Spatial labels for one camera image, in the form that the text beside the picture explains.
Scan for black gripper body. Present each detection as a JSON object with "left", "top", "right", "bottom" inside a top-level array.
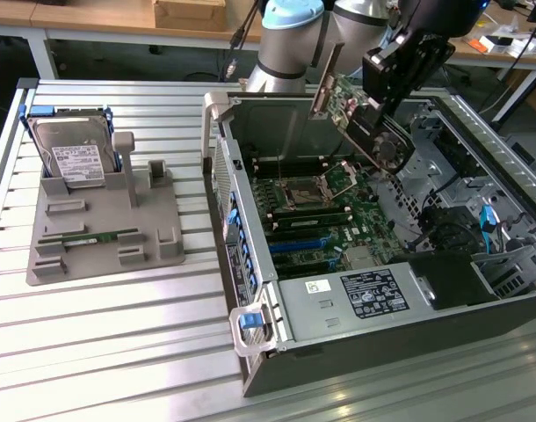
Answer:
[{"left": 397, "top": 0, "right": 487, "bottom": 96}]

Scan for green graphics card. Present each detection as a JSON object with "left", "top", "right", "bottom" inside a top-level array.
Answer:
[{"left": 306, "top": 41, "right": 417, "bottom": 176}]

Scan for orange and white box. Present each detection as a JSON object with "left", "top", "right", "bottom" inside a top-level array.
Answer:
[{"left": 467, "top": 33, "right": 515, "bottom": 56}]

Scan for wooden desk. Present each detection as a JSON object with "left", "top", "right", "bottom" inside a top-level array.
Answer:
[
  {"left": 381, "top": 0, "right": 536, "bottom": 124},
  {"left": 0, "top": 0, "right": 263, "bottom": 80}
]

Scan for metal socket cover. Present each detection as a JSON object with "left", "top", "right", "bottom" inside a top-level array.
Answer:
[{"left": 319, "top": 160, "right": 362, "bottom": 200}]

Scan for perforated metal drive cage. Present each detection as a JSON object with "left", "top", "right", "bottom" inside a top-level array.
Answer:
[{"left": 393, "top": 107, "right": 475, "bottom": 212}]

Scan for RAM slot white latches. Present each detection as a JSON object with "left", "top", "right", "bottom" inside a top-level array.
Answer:
[
  {"left": 250, "top": 152, "right": 326, "bottom": 166},
  {"left": 251, "top": 161, "right": 330, "bottom": 177},
  {"left": 266, "top": 206, "right": 351, "bottom": 221},
  {"left": 272, "top": 215, "right": 355, "bottom": 231}
]

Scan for CPU socket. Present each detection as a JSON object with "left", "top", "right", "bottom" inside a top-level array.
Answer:
[{"left": 283, "top": 178, "right": 330, "bottom": 211}]

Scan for green motherboard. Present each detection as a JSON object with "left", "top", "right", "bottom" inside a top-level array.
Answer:
[{"left": 245, "top": 161, "right": 406, "bottom": 282}]

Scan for labelled RAM stick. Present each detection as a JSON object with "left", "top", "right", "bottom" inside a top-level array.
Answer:
[{"left": 279, "top": 214, "right": 348, "bottom": 229}]

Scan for silver chipset heatsink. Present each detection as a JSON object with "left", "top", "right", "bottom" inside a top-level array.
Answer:
[{"left": 344, "top": 245, "right": 382, "bottom": 270}]

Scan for black expansion slot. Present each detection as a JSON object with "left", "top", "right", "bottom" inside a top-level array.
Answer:
[
  {"left": 267, "top": 229, "right": 324, "bottom": 244},
  {"left": 275, "top": 259, "right": 336, "bottom": 280}
]

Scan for blue expansion slot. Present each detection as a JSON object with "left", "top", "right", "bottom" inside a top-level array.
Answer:
[{"left": 267, "top": 236, "right": 333, "bottom": 256}]

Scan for cardboard box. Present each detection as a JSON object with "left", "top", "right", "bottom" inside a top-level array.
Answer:
[{"left": 152, "top": 0, "right": 228, "bottom": 33}]

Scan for black plastic shroud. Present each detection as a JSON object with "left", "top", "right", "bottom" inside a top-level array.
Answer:
[{"left": 388, "top": 251, "right": 501, "bottom": 312}]

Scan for grey disk bay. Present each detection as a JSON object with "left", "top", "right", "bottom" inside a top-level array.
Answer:
[{"left": 469, "top": 244, "right": 536, "bottom": 301}]

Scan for grey power supply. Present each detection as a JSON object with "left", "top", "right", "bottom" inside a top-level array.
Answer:
[{"left": 276, "top": 262, "right": 438, "bottom": 345}]

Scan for open PC case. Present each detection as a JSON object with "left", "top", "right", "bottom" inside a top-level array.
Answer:
[{"left": 200, "top": 90, "right": 536, "bottom": 399}]

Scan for blue case latch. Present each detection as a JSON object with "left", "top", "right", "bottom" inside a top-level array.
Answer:
[{"left": 238, "top": 309, "right": 261, "bottom": 331}]

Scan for hard disk drive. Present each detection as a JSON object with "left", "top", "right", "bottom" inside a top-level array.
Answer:
[{"left": 18, "top": 104, "right": 125, "bottom": 190}]

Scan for green RAM stick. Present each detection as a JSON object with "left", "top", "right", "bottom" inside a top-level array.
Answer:
[{"left": 61, "top": 235, "right": 120, "bottom": 244}]

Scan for grey parts rack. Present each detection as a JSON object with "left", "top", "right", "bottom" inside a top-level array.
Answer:
[{"left": 25, "top": 130, "right": 186, "bottom": 287}]

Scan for black hanging cable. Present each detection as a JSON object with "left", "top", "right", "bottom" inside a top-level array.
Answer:
[{"left": 227, "top": 0, "right": 260, "bottom": 52}]

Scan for grey case handle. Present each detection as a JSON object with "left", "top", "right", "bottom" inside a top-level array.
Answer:
[
  {"left": 228, "top": 302, "right": 281, "bottom": 358},
  {"left": 200, "top": 91, "right": 235, "bottom": 159}
]

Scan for blue wire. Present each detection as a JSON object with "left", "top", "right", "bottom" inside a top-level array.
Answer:
[{"left": 478, "top": 204, "right": 501, "bottom": 257}]

